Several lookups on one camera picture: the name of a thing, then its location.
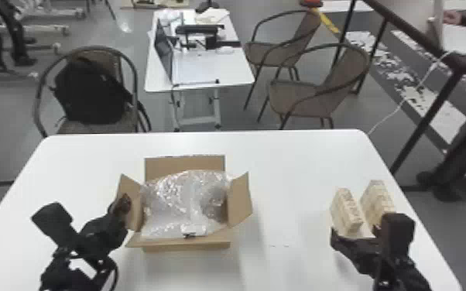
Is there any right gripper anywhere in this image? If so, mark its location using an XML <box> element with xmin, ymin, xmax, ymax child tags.
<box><xmin>330</xmin><ymin>229</ymin><xmax>381</xmax><ymax>278</ymax></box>

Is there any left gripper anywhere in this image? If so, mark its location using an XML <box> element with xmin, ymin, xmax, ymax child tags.
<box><xmin>78</xmin><ymin>193</ymin><xmax>133</xmax><ymax>262</ymax></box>

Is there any beige printed packet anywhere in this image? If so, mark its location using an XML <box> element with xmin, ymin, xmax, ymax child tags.
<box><xmin>329</xmin><ymin>179</ymin><xmax>398</xmax><ymax>239</ymax></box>

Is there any clear bubble wrap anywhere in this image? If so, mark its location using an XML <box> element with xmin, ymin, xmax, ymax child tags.
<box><xmin>139</xmin><ymin>169</ymin><xmax>233</xmax><ymax>241</ymax></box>

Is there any brown chair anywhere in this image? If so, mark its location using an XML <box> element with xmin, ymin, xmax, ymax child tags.
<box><xmin>242</xmin><ymin>9</ymin><xmax>324</xmax><ymax>111</ymax></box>
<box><xmin>256</xmin><ymin>42</ymin><xmax>372</xmax><ymax>132</ymax></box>
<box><xmin>33</xmin><ymin>45</ymin><xmax>153</xmax><ymax>138</ymax></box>

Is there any black backpack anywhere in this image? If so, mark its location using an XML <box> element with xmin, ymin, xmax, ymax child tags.
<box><xmin>51</xmin><ymin>56</ymin><xmax>135</xmax><ymax>125</ymax></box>

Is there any cardboard box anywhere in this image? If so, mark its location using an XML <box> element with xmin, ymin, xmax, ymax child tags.
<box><xmin>115</xmin><ymin>154</ymin><xmax>255</xmax><ymax>252</ymax></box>

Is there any black laptop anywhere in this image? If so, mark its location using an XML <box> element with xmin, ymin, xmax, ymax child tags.
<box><xmin>152</xmin><ymin>17</ymin><xmax>182</xmax><ymax>85</ymax></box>

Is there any white side table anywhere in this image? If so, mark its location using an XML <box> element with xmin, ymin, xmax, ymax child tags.
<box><xmin>143</xmin><ymin>7</ymin><xmax>256</xmax><ymax>132</ymax></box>

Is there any black device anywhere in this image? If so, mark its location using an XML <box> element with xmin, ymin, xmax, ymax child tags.
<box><xmin>174</xmin><ymin>23</ymin><xmax>242</xmax><ymax>52</ymax></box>

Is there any dark side table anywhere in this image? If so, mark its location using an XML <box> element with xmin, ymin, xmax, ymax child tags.
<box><xmin>331</xmin><ymin>0</ymin><xmax>466</xmax><ymax>176</ymax></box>

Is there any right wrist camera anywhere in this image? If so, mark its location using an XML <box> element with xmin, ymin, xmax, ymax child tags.
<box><xmin>372</xmin><ymin>212</ymin><xmax>416</xmax><ymax>262</ymax></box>

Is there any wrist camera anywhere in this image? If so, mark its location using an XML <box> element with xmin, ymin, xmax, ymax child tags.
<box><xmin>30</xmin><ymin>201</ymin><xmax>81</xmax><ymax>250</ymax></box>
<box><xmin>372</xmin><ymin>212</ymin><xmax>416</xmax><ymax>262</ymax></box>

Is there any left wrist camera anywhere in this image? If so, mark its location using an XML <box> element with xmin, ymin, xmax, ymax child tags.
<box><xmin>30</xmin><ymin>201</ymin><xmax>81</xmax><ymax>250</ymax></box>

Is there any white cable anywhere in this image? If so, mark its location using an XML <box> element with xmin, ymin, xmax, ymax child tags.
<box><xmin>366</xmin><ymin>50</ymin><xmax>455</xmax><ymax>137</ymax></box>

